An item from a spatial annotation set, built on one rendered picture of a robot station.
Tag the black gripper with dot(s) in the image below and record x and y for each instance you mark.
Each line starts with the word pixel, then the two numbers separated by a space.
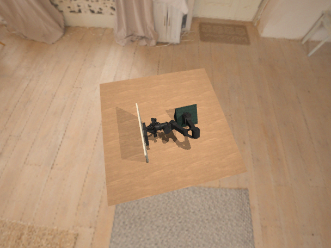
pixel 153 128

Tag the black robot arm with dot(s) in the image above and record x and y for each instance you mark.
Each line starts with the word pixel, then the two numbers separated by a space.
pixel 169 126

